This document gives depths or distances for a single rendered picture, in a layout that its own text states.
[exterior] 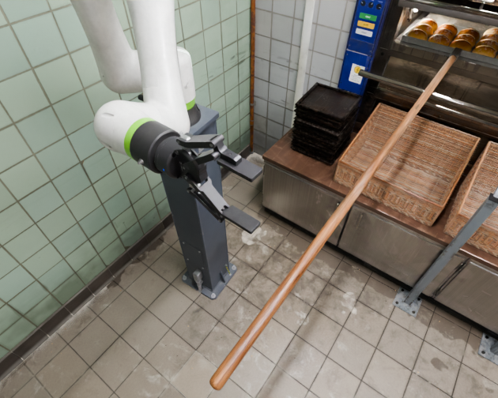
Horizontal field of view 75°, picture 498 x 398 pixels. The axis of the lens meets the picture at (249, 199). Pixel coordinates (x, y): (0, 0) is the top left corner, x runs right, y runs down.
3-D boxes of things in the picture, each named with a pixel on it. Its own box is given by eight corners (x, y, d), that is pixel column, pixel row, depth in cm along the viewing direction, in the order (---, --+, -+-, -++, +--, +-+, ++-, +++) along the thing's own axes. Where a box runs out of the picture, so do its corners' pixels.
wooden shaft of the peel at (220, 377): (218, 394, 67) (217, 391, 64) (208, 384, 68) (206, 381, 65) (454, 61, 154) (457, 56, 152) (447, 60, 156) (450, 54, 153)
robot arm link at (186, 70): (153, 95, 121) (140, 42, 106) (196, 91, 122) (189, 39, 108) (151, 114, 112) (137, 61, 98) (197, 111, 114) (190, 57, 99)
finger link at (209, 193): (185, 174, 60) (182, 176, 62) (222, 220, 63) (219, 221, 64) (199, 163, 62) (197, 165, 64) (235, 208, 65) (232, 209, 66)
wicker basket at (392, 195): (366, 138, 212) (379, 100, 192) (457, 175, 190) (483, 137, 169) (330, 181, 187) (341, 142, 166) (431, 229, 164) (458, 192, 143)
